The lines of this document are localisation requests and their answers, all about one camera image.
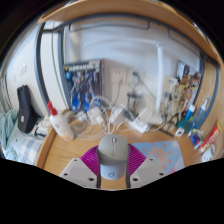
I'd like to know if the white charger block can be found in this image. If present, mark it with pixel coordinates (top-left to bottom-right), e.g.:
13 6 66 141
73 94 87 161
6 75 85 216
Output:
87 106 105 126

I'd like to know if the green cable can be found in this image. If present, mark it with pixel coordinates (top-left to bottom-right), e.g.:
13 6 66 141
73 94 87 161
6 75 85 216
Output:
131 71 148 91

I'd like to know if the colourful printed box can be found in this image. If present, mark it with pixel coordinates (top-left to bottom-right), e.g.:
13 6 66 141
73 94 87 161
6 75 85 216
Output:
174 60 203 101

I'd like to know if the plaid bedding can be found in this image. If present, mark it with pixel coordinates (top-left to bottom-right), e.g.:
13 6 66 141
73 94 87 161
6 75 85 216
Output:
18 134 46 166

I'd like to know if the clear glass jar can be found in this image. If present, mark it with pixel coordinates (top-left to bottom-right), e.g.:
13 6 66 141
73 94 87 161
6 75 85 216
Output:
127 91 144 116

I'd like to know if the white mug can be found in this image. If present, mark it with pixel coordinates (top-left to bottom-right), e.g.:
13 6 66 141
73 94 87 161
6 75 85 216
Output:
201 143 218 163

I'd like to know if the robot model kit box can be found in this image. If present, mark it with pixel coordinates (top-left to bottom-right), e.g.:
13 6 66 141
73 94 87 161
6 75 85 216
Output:
63 59 105 114

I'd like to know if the pastel printed mouse pad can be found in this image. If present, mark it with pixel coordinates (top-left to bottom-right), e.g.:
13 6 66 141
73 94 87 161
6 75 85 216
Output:
131 140 185 176

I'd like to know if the teal cloth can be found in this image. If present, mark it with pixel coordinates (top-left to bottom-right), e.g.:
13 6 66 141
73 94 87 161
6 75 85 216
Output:
0 109 19 158

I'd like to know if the blue and white can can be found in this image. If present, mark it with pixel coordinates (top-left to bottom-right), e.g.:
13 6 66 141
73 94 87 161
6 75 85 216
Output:
184 104 196 122

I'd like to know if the teal bowl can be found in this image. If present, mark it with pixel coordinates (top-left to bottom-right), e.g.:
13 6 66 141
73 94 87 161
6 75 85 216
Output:
176 118 193 134

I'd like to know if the white wall socket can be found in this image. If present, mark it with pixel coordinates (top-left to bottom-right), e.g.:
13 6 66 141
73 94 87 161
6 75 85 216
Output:
126 69 146 86
109 68 128 86

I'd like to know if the blue packet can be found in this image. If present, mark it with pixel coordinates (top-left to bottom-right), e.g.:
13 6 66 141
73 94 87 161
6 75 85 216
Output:
188 129 205 149

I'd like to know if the beige robot figure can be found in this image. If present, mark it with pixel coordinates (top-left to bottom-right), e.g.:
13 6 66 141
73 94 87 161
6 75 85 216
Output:
159 79 188 133

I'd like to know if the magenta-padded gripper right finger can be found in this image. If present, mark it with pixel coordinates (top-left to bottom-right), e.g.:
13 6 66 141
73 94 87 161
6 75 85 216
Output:
125 143 167 190

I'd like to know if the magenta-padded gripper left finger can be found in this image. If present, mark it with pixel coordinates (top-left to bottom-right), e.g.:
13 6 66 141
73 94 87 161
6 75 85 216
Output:
59 146 102 190

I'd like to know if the small white square clock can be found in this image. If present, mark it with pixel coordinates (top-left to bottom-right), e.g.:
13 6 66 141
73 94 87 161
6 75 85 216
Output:
174 126 185 137

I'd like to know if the white cable bundle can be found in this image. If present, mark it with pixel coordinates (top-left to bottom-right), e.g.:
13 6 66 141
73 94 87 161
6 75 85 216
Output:
71 96 134 139

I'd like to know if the clear blue spray bottle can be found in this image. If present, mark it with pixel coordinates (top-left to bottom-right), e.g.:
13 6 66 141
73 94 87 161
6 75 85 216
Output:
193 95 211 129

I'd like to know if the red snack can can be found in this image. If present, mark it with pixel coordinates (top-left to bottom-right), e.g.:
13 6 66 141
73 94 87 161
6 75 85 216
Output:
199 120 222 154

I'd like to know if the wooden wall shelf unit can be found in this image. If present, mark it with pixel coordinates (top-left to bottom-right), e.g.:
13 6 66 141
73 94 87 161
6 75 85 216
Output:
38 0 223 64

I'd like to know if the white bottle with red cap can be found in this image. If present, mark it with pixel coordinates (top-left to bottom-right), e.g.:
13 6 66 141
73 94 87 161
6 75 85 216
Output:
46 100 75 141

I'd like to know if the grey computer mouse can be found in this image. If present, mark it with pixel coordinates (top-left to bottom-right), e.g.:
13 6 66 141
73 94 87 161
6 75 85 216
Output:
96 133 130 182

